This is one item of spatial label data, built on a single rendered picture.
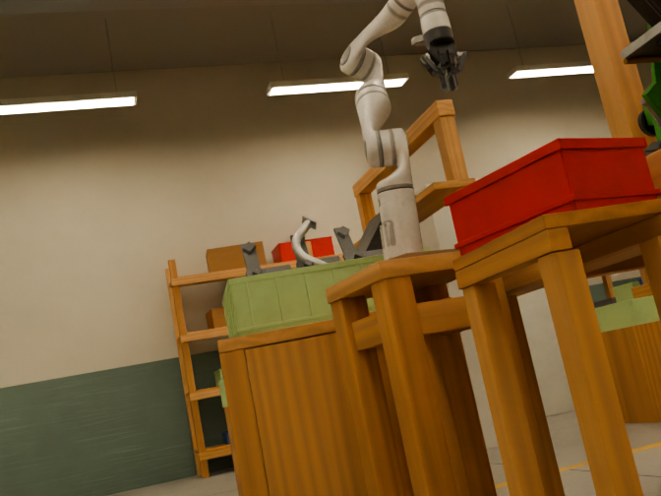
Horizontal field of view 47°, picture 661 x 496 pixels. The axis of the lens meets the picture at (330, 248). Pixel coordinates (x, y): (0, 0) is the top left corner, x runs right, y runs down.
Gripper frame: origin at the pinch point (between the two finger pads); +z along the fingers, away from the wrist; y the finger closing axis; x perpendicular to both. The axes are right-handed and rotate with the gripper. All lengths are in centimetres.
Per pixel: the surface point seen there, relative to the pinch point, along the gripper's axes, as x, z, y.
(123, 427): 668, 64, -82
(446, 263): -10, 47, -17
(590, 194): -62, 48, -16
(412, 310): -10, 57, -28
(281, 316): 47, 47, -43
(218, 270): 617, -77, 35
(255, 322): 49, 47, -51
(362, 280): -2, 47, -35
